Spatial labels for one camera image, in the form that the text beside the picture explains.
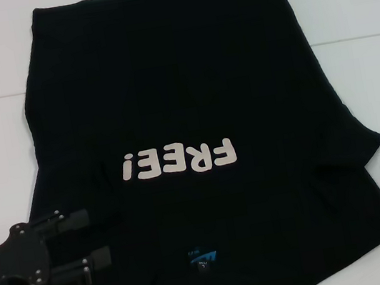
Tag black shirt with FREE print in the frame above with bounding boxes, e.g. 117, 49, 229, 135
0, 0, 380, 285

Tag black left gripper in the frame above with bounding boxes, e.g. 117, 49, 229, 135
0, 203, 116, 285

